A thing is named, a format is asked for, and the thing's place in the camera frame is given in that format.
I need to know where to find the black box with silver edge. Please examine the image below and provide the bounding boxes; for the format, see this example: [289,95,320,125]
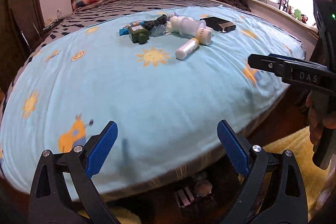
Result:
[201,16,236,33]

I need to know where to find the white yellow cup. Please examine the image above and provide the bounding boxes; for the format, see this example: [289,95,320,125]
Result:
[195,28,212,46]

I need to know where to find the white tube bottle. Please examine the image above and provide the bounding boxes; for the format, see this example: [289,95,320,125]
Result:
[175,38,199,60]

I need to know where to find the dark knitted scrunchie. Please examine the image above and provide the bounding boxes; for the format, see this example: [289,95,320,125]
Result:
[142,14,168,31]

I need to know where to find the blue snack packet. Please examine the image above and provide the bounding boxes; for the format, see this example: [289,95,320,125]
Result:
[118,20,144,36]

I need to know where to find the green lotion bottle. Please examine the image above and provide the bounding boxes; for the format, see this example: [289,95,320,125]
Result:
[129,25,149,45]

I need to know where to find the right hand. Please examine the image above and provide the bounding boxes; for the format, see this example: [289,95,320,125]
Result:
[306,92,336,145]

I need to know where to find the green plush toy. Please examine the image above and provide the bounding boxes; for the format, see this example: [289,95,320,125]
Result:
[293,9,302,21]

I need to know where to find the yellow fluffy rug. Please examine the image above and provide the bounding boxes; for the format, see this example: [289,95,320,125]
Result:
[108,127,334,223]

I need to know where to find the light blue patterned sheet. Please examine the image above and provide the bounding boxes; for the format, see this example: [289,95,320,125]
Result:
[1,7,306,200]

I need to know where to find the black white patterned bedspread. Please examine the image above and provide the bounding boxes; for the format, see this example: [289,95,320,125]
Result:
[0,0,305,114]

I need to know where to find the dark bedside table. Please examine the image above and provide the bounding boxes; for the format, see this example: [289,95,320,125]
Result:
[42,16,66,32]

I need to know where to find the dark wooden wardrobe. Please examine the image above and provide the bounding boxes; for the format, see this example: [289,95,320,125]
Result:
[1,0,44,92]

